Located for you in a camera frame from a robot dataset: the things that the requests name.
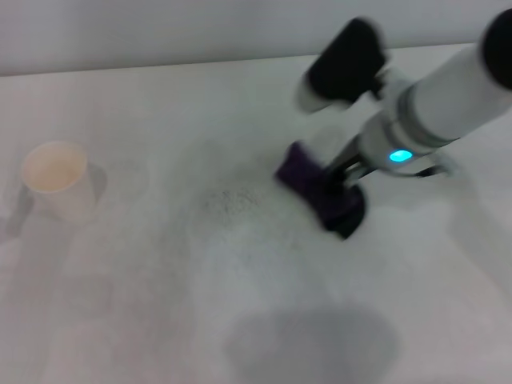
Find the purple rag with black edge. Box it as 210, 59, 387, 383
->
273, 141, 367, 242

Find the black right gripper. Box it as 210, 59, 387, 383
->
318, 135, 386, 194

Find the white paper cup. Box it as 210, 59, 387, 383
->
19, 140, 98, 223

